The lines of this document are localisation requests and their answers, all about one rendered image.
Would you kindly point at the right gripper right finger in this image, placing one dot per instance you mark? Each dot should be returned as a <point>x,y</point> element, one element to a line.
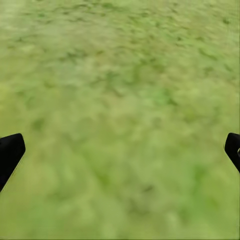
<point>232,148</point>

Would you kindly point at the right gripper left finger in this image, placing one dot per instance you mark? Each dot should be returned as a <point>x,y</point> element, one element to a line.
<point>12,148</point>

